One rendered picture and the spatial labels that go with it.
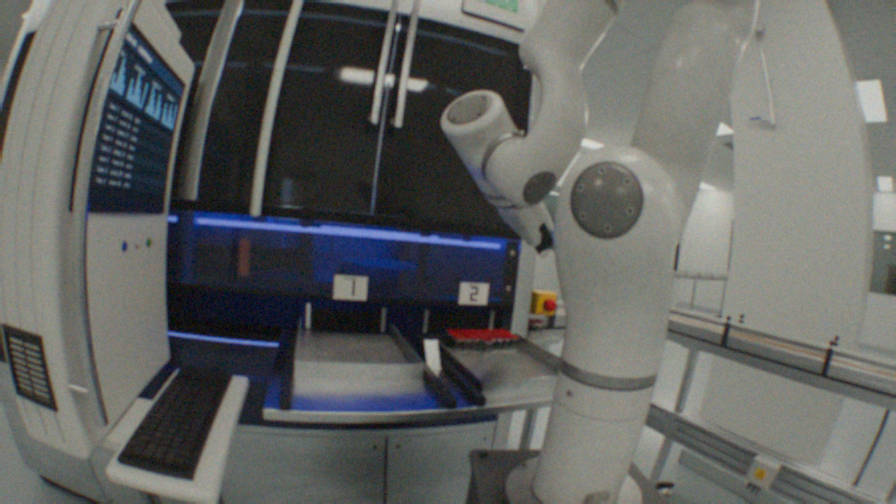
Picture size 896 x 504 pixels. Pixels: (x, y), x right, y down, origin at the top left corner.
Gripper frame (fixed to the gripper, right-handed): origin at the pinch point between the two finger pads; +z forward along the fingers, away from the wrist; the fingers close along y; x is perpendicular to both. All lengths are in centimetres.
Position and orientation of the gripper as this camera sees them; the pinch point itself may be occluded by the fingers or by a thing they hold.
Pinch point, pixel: (536, 238)
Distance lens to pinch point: 70.4
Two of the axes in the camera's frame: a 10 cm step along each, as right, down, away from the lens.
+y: 4.9, 5.8, -6.5
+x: 7.6, -6.5, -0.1
